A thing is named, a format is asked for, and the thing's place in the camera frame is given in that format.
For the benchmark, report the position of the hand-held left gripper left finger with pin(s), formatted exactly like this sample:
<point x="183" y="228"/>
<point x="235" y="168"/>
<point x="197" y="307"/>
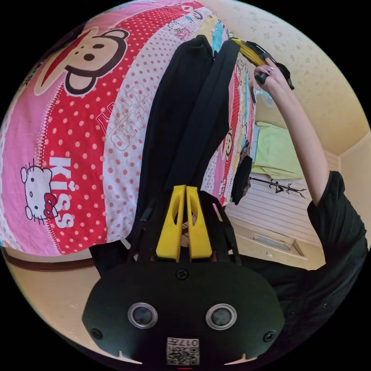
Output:
<point x="168" y="232"/>

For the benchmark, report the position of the turquoise fan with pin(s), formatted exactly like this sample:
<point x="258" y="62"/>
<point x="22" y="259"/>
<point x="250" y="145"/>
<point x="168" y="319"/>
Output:
<point x="265" y="97"/>

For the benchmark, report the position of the person's right forearm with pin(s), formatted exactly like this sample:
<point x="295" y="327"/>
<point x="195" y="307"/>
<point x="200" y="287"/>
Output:
<point x="301" y="139"/>

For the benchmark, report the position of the person's body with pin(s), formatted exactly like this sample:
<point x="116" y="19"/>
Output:
<point x="327" y="261"/>

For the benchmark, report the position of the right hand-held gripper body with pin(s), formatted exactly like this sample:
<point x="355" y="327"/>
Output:
<point x="280" y="69"/>

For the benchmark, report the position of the black pants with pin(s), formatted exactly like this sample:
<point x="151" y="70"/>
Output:
<point x="179" y="116"/>

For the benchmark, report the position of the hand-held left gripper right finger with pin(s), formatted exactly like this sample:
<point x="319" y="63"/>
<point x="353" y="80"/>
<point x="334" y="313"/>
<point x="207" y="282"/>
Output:
<point x="200" y="234"/>

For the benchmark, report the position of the bed with cartoon printed sheet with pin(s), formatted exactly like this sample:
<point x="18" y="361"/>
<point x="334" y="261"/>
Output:
<point x="87" y="130"/>

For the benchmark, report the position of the person's right hand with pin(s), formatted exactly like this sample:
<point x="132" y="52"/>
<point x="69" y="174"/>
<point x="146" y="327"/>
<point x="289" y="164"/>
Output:
<point x="269" y="76"/>

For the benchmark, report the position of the black coat rack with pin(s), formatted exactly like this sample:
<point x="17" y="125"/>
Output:
<point x="279" y="185"/>

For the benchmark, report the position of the green blanket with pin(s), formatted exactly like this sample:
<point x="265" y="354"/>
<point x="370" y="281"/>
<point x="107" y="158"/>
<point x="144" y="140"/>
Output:
<point x="275" y="150"/>

